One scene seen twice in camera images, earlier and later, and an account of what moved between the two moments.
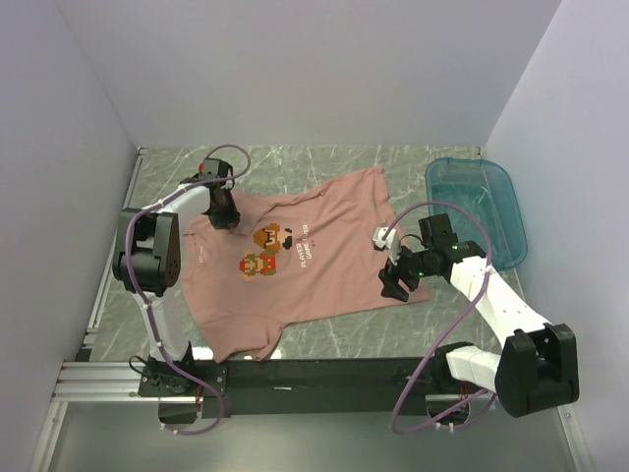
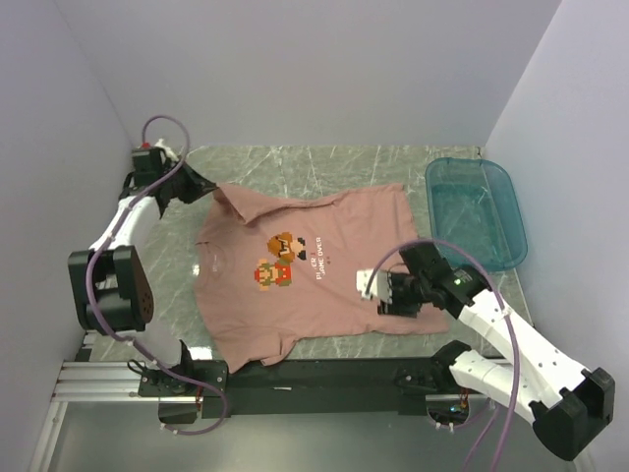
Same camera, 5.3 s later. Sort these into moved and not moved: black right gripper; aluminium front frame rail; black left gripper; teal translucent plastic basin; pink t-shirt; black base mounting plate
Moved: black right gripper; black left gripper; pink t-shirt
Not moved: aluminium front frame rail; teal translucent plastic basin; black base mounting plate
